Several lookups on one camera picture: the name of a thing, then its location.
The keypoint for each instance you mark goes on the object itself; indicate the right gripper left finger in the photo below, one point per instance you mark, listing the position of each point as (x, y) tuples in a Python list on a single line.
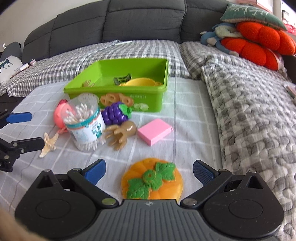
[(85, 181)]

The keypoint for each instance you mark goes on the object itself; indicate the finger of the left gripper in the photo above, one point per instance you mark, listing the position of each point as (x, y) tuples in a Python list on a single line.
[(28, 145), (19, 117)]

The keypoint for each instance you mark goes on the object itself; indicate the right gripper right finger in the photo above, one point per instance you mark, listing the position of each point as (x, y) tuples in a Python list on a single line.
[(213, 181)]

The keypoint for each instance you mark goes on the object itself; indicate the beige starfish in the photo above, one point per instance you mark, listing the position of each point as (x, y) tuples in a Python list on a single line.
[(49, 144)]

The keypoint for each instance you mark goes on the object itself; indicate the pink pig toy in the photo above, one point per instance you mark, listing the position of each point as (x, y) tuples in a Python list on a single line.
[(57, 117)]

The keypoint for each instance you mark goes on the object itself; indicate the orange pumpkin toy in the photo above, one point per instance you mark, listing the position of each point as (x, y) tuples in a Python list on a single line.
[(152, 179)]

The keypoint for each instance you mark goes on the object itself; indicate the clear cotton swab jar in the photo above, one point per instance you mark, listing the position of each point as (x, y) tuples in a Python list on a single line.
[(84, 122)]

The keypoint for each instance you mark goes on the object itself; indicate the purple grape toy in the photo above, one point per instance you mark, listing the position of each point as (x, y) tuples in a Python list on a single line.
[(116, 114)]

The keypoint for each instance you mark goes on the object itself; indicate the pink sticky note block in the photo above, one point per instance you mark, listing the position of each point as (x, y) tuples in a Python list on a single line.
[(154, 131)]

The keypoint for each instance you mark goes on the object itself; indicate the yellow plastic bowl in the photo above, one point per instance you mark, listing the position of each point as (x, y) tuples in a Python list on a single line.
[(141, 82)]

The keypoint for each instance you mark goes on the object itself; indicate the white pillow with dog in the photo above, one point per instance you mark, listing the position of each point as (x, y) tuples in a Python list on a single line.
[(9, 67)]

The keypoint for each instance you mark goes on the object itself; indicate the grey patterned quilt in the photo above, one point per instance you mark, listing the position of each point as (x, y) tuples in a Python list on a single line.
[(256, 125)]

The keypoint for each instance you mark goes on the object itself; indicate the green plastic storage box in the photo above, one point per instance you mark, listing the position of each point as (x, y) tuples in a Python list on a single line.
[(98, 79)]

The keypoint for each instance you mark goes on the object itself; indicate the grey checked sofa cover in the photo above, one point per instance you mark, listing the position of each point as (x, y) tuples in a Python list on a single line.
[(185, 61)]

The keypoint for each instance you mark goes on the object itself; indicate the dark grey sofa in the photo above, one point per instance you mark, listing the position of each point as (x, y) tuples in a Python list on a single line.
[(125, 21)]

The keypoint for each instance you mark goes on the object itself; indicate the lower red pumpkin cushion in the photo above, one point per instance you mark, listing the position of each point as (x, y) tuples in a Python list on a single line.
[(253, 52)]

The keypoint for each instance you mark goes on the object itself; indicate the red pumpkin cushion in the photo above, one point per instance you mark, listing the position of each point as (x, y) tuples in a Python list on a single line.
[(253, 52), (275, 40)]

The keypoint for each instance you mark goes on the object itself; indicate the blue plush monkey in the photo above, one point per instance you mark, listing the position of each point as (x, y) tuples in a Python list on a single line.
[(219, 32)]

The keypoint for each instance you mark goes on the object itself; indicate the upper red pumpkin cushion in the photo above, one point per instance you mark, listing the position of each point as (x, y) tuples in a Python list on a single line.
[(275, 40)]

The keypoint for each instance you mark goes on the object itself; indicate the teal leaf pattern pillow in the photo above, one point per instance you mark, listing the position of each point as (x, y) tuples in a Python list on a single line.
[(236, 13)]

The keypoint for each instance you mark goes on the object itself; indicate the white bookshelf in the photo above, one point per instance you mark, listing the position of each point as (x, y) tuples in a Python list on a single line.
[(284, 10)]

